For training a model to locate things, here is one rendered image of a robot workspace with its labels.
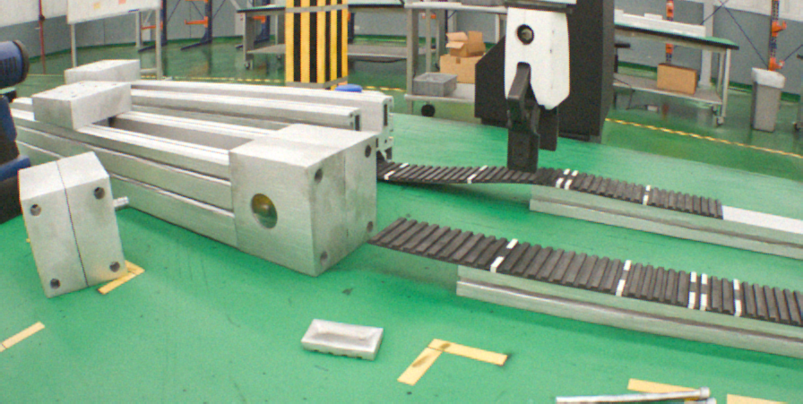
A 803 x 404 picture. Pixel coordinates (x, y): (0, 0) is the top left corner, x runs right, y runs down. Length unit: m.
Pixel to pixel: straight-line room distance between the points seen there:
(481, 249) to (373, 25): 8.96
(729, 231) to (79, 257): 0.63
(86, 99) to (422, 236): 0.49
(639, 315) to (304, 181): 0.28
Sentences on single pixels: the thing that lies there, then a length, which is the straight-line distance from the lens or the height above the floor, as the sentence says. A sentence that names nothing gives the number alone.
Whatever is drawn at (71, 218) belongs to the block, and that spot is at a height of 0.85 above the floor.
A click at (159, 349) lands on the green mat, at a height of 0.78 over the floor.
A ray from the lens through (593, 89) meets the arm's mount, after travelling 0.92.
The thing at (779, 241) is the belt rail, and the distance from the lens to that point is 0.62.
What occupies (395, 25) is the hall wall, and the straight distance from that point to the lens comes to 9.17.
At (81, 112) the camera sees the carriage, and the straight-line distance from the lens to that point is 0.76.
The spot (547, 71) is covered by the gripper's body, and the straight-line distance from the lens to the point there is 0.54.
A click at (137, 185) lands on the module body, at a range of 0.64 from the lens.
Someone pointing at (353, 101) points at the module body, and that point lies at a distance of 0.72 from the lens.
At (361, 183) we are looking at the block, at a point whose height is 0.84.
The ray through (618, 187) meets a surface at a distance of 0.61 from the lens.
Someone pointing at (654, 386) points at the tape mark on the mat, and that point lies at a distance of 0.38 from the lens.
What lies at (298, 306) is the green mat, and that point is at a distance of 0.44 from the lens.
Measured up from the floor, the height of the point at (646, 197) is 0.81.
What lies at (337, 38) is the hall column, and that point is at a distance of 3.99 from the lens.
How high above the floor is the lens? 1.01
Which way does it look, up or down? 20 degrees down
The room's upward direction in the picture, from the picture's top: straight up
